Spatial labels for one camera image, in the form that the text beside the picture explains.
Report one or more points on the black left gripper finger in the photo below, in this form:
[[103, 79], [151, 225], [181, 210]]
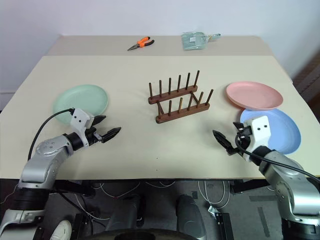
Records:
[[100, 119], [111, 134]]

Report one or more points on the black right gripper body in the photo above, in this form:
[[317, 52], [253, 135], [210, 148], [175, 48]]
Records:
[[243, 140]]

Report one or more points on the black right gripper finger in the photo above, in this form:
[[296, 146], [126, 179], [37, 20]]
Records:
[[223, 141], [238, 125]]

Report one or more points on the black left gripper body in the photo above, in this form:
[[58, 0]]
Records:
[[92, 137]]

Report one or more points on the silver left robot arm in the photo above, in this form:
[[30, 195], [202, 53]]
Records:
[[40, 165]]

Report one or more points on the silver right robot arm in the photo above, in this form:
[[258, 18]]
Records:
[[287, 182]]

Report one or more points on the wooden dish rack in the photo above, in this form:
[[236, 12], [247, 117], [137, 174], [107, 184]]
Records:
[[180, 112]]

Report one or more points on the green plate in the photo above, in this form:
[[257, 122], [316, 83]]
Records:
[[82, 100]]

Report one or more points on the red plate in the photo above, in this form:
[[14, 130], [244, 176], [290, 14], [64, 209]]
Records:
[[253, 95]]

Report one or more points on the blue plate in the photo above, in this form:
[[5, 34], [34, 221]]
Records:
[[283, 130]]

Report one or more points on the dark rounded shape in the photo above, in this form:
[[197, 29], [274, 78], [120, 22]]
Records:
[[191, 212]]

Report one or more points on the clear plastic bag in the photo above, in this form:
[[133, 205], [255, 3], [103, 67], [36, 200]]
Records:
[[193, 41]]

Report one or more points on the white wheel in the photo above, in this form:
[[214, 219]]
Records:
[[62, 230]]

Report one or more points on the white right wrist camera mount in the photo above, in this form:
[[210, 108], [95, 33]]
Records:
[[260, 131]]

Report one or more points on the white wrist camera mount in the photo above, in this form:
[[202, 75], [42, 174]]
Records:
[[260, 131], [80, 120]]

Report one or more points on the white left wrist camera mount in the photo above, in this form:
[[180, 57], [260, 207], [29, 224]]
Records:
[[80, 120]]

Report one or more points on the black table frame bar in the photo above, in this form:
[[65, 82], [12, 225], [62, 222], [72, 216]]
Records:
[[250, 186], [75, 187]]

